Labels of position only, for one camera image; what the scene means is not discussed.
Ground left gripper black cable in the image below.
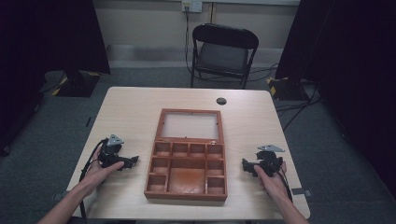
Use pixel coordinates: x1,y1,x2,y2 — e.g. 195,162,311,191
78,138,109,219

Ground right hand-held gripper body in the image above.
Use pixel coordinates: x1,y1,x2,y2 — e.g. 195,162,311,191
255,144,286,178

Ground wooden compartment box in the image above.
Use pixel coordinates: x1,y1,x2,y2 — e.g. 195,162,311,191
144,107,228,202

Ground black floor cables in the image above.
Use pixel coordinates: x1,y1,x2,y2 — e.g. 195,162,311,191
275,85,322,133

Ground grey table bracket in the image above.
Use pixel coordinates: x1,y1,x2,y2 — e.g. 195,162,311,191
290,188,313,198

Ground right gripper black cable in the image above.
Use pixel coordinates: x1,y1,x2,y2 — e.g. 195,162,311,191
274,167,294,203

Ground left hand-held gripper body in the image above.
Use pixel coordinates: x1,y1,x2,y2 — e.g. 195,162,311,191
97,133,126,169

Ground black stand base yellow tape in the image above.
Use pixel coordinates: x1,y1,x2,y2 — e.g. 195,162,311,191
266,76,313,102

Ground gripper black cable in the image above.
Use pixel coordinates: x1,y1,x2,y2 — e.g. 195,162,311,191
78,138,109,219
274,167,294,203

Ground white wall outlet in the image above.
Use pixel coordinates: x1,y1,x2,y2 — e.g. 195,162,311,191
181,0,204,14

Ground person's left hand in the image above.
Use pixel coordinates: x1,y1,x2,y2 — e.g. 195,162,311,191
79,146,125,196

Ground black cable from outlet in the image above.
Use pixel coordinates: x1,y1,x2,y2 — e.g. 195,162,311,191
184,7,195,76

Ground black folding chair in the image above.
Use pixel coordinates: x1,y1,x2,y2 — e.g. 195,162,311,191
190,22,260,91

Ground black curtain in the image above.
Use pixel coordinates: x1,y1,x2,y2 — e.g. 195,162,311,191
275,0,396,200
0,0,111,157

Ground person's right hand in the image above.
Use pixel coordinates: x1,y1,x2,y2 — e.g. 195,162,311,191
253,161,292,203

